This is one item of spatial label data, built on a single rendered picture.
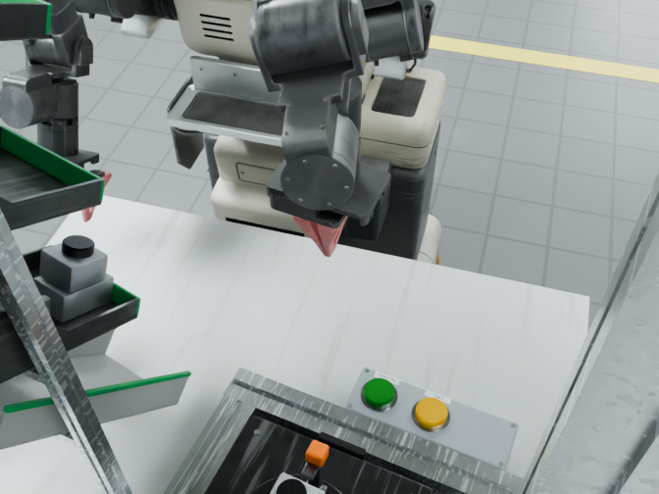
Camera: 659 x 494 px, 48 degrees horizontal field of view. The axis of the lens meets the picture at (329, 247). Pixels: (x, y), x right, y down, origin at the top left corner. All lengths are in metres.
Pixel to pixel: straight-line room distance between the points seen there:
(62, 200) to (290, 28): 0.23
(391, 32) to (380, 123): 0.59
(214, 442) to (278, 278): 0.36
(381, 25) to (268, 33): 0.47
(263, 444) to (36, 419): 0.29
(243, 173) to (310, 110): 0.87
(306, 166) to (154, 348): 0.65
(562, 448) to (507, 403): 0.91
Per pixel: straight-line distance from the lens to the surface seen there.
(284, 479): 0.77
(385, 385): 0.96
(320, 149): 0.54
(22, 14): 0.55
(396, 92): 1.68
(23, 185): 0.67
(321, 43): 0.57
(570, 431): 0.19
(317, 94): 0.58
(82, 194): 0.64
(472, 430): 0.95
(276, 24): 0.58
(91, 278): 0.75
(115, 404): 0.83
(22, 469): 1.11
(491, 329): 1.17
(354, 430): 0.95
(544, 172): 2.79
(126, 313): 0.76
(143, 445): 1.07
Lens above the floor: 1.79
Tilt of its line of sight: 48 degrees down
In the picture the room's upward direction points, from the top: straight up
